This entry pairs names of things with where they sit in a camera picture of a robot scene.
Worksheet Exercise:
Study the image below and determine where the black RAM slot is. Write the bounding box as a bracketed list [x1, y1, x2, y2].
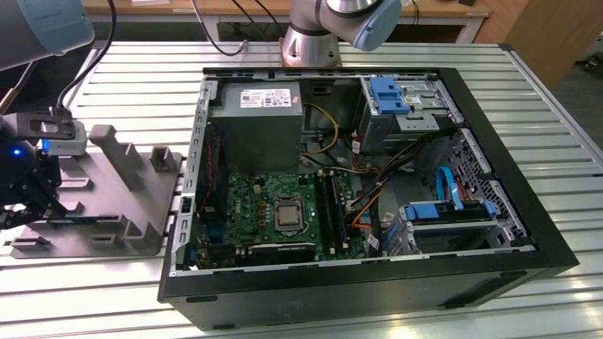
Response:
[313, 170, 339, 254]

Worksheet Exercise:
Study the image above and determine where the green motherboard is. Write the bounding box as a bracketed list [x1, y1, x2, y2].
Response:
[200, 169, 368, 264]

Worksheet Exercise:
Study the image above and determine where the hard disk in blue carrier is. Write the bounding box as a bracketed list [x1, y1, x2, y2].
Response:
[404, 199, 499, 225]

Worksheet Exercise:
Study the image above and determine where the black camera cable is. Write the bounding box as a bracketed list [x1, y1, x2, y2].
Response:
[55, 0, 119, 117]

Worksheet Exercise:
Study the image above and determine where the metal CPU socket cover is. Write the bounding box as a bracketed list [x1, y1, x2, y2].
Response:
[271, 198, 308, 238]

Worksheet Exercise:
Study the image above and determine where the grey power supply unit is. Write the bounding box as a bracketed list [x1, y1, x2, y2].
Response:
[209, 81, 305, 174]

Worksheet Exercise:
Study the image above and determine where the silver CPU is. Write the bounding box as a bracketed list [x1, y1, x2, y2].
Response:
[276, 206, 303, 227]

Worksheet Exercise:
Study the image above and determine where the wooden panel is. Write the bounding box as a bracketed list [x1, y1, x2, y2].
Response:
[484, 0, 603, 91]

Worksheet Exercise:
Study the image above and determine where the black PC case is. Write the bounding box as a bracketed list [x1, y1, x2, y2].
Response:
[156, 66, 580, 333]

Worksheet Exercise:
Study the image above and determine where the grey parts rack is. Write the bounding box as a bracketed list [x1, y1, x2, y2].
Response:
[8, 124, 188, 261]

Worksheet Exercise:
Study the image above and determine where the blue optical drive carrier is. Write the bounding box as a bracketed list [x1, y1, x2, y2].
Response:
[369, 76, 409, 116]

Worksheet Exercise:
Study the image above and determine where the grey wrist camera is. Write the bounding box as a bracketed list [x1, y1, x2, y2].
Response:
[45, 120, 89, 157]

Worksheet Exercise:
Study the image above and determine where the metal disk bay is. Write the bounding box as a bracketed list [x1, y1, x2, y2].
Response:
[399, 201, 537, 256]

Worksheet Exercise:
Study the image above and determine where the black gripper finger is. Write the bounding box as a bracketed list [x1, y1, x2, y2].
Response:
[27, 157, 68, 218]
[0, 204, 51, 230]

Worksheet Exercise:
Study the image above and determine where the blue flat data wire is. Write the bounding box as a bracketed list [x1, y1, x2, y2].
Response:
[435, 165, 467, 211]

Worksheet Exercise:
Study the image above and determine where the black graphics card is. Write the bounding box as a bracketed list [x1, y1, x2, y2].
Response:
[247, 241, 316, 264]

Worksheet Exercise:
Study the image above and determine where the metal drive cage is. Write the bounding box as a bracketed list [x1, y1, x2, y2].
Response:
[360, 76, 465, 153]

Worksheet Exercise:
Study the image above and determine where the wooden desk white frame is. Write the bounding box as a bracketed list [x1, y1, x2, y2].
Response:
[84, 0, 493, 45]

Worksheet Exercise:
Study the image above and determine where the orange wire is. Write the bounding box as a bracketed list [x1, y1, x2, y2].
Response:
[351, 197, 381, 231]

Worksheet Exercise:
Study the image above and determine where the yellow wire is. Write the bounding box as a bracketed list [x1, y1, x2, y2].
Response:
[300, 102, 341, 156]

